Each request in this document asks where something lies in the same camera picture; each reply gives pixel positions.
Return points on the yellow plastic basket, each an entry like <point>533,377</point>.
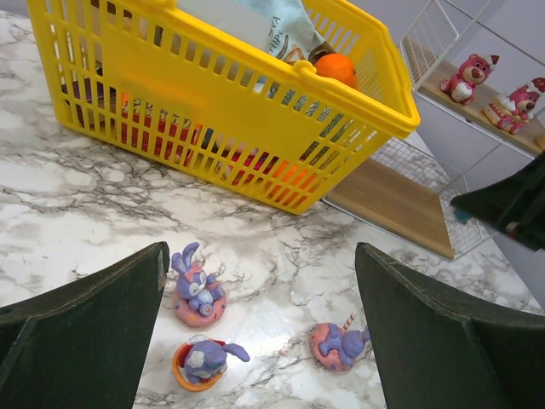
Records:
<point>153,80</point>

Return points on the purple bunny on pink macaron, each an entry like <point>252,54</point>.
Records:
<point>337,347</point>

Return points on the purple bunny in orange cup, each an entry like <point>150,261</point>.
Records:
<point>199,363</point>

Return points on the pink bear with santa hat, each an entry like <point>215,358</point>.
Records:
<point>460,87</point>

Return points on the white wire wooden shelf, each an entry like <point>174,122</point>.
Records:
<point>407,186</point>

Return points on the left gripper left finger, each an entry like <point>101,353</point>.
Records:
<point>84,344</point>

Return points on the brown bread pastry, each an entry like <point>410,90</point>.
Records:
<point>320,51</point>

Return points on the orange fruit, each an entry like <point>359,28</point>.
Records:
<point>339,67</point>

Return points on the purple bunny on pink donut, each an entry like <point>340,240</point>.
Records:
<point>199,299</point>

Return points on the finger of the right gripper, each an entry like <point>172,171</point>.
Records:
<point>513,206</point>

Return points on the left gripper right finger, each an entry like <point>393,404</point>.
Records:
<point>439,347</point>

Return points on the light blue chips bag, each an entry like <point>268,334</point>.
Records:
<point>293,33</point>

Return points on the pink bear with strawberry cake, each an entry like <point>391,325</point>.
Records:
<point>511,113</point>

